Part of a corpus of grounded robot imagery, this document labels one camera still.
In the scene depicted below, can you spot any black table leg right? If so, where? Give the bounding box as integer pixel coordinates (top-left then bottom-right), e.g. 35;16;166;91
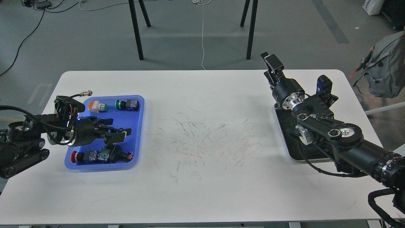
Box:
240;0;259;60

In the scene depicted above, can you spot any white cord on floor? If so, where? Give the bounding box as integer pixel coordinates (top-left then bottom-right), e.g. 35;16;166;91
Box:
192;0;211;71

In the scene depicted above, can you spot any black power strip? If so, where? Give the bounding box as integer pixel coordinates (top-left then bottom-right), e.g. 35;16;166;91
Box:
32;1;52;10

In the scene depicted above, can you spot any green push button switch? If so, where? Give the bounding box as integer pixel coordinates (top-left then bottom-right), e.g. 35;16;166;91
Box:
115;99;140;112

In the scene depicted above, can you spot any white cardboard box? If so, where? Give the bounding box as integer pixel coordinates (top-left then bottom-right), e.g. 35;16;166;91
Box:
363;0;385;16

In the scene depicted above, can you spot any black table leg left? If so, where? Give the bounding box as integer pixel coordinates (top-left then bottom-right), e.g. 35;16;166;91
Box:
128;0;151;60

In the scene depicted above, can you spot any black switch with red wires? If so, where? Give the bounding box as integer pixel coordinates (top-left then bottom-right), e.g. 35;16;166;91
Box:
96;145;134;164

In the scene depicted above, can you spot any orange push button switch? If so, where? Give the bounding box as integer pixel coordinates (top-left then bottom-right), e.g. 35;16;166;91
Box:
87;101;108;114

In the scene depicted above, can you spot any silver metal tray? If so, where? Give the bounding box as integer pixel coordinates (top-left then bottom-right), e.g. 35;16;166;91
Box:
274;104;331;163

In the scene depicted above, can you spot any black cable on floor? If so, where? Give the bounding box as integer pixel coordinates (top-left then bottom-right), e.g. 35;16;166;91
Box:
0;0;79;76

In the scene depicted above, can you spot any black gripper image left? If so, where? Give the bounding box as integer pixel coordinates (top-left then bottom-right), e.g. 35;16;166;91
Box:
68;117;132;147

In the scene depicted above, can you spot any grey backpack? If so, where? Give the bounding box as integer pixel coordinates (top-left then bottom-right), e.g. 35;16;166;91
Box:
350;31;405;98

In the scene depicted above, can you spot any blue plastic tray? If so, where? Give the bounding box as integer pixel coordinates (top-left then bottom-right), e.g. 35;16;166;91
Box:
65;95;145;172

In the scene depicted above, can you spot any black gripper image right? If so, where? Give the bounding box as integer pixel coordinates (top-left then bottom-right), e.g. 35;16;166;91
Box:
260;52;305;110

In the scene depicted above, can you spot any red push button switch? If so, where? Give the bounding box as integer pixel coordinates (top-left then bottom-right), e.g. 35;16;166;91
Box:
70;150;99;163

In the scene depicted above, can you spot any black table leg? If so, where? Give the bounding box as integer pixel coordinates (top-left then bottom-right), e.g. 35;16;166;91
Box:
128;0;151;60
240;0;259;60

